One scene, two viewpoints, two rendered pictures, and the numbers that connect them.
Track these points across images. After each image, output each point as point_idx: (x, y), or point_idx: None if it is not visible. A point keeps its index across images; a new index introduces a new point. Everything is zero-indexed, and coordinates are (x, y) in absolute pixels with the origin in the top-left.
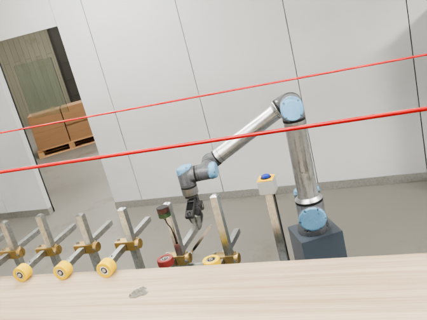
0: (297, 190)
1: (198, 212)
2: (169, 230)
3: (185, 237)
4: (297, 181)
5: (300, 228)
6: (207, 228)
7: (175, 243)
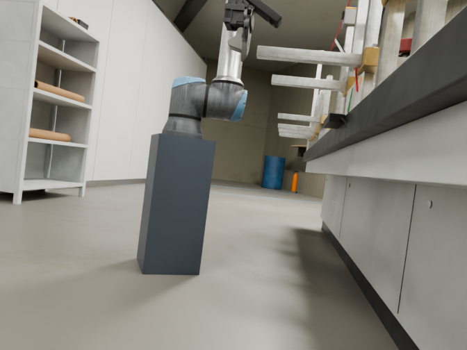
0: (235, 67)
1: (253, 27)
2: (382, 6)
3: (304, 49)
4: (240, 55)
5: (192, 128)
6: (338, 41)
7: (379, 33)
